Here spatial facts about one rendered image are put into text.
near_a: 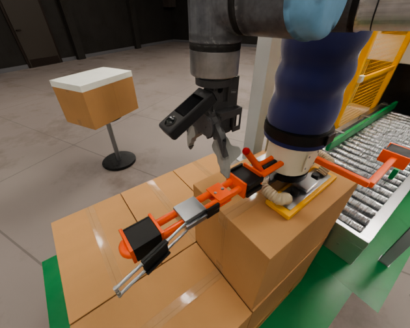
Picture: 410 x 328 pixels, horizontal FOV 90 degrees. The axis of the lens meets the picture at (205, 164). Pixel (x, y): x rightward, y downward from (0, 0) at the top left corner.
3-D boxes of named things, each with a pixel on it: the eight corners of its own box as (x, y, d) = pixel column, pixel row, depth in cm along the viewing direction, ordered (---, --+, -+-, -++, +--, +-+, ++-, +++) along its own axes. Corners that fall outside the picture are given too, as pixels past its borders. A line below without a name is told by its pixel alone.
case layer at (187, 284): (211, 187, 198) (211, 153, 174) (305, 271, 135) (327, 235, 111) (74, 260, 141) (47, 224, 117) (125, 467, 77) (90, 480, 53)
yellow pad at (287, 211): (313, 168, 92) (317, 159, 89) (336, 179, 86) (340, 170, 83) (264, 203, 76) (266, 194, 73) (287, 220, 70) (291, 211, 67)
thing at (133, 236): (153, 224, 56) (150, 212, 53) (166, 243, 52) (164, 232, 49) (123, 241, 52) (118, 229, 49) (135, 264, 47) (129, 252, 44)
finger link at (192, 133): (204, 144, 57) (218, 126, 49) (187, 150, 54) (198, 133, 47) (199, 134, 58) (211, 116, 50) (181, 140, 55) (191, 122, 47)
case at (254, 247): (269, 192, 137) (283, 140, 113) (328, 233, 112) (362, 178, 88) (195, 239, 109) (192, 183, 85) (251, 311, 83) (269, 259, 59)
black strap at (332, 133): (287, 112, 86) (289, 103, 84) (345, 134, 71) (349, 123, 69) (250, 128, 75) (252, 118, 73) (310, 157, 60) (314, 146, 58)
